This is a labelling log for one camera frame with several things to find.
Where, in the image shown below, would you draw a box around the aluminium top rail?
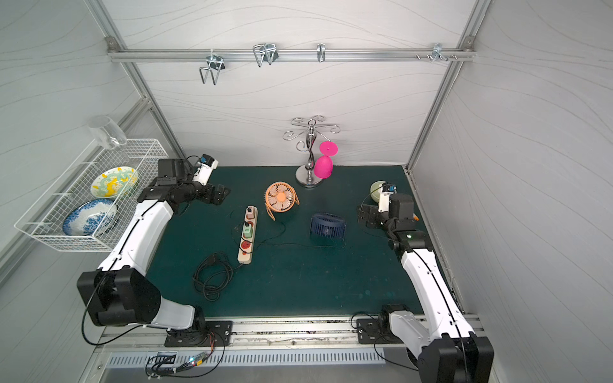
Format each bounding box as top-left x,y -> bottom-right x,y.
108,46 -> 477,64

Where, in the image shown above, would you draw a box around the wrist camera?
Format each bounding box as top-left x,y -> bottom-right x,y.
378,182 -> 397,213
193,154 -> 219,186

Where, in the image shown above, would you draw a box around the yellow green patterned plate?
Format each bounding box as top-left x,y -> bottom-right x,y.
90,166 -> 139,199

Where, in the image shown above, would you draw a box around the beige power strip red sockets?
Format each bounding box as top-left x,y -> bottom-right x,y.
237,205 -> 258,265

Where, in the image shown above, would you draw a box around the black orange fan cable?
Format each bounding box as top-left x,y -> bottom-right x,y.
231,214 -> 287,255

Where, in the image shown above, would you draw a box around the black blue fan cable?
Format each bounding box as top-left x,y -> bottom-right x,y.
252,234 -> 346,250

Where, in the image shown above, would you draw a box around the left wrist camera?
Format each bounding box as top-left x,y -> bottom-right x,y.
193,154 -> 219,186

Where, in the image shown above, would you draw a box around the chrome cup holder stand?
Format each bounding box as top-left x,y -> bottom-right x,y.
283,115 -> 342,188

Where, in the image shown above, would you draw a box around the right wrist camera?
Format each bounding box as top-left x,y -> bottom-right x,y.
378,182 -> 397,213

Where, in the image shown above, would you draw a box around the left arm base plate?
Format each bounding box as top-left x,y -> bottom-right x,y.
164,321 -> 233,348

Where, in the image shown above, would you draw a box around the pink plastic goblet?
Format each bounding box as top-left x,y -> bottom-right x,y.
314,141 -> 338,179

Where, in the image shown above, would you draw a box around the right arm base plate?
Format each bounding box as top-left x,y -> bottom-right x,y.
354,318 -> 402,345

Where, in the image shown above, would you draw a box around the green usb power adapter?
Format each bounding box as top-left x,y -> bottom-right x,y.
242,224 -> 253,239

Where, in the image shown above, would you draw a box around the metal hook far left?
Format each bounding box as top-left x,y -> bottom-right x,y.
199,51 -> 225,86

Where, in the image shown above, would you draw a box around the green ceramic bowl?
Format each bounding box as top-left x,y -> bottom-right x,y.
370,180 -> 390,204

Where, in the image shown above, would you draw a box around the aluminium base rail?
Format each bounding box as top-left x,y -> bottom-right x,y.
94,313 -> 492,354

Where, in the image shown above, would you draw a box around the clear glass cup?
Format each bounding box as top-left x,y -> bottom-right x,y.
87,116 -> 128,150

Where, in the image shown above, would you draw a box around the blue white patterned plate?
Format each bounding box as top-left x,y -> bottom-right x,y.
62,199 -> 119,236

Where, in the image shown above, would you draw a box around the orange desk fan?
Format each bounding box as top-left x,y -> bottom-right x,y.
263,181 -> 300,221

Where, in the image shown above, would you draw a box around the black power strip cord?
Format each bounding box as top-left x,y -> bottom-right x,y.
192,251 -> 243,303

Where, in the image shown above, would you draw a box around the navy blue desk fan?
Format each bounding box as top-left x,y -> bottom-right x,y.
310,213 -> 346,239

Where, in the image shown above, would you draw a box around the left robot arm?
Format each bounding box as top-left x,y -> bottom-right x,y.
77,154 -> 230,346

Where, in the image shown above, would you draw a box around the white wire basket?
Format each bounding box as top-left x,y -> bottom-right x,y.
14,139 -> 168,252

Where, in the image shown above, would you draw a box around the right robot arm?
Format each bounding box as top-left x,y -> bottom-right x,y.
359,184 -> 495,382

